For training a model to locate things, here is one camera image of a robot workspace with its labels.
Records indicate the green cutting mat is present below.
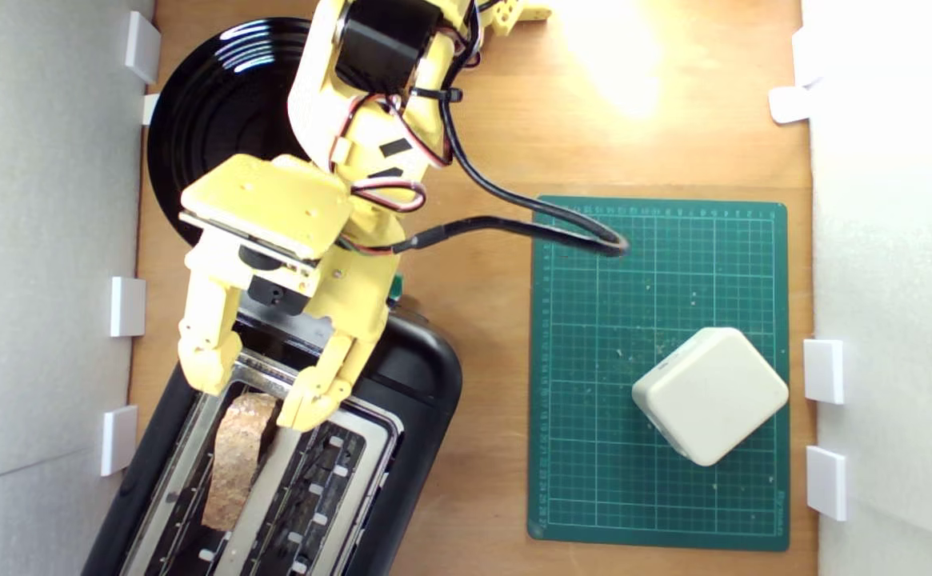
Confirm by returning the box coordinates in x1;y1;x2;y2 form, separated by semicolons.
527;195;790;553

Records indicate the gripper camera on yellow mount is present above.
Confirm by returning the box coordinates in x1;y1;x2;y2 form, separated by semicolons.
179;154;354;266

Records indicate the black camera cable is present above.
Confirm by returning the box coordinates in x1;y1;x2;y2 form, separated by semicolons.
390;86;631;259

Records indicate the black two-slot toaster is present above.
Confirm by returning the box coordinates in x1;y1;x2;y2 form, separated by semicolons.
82;272;463;576

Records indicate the brown bread slice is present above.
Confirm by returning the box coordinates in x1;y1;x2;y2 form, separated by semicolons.
202;392;281;531

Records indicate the white block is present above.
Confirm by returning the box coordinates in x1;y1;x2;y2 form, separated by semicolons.
631;326;790;467

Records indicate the black plate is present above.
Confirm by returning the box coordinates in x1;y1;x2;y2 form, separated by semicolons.
147;18;338;249

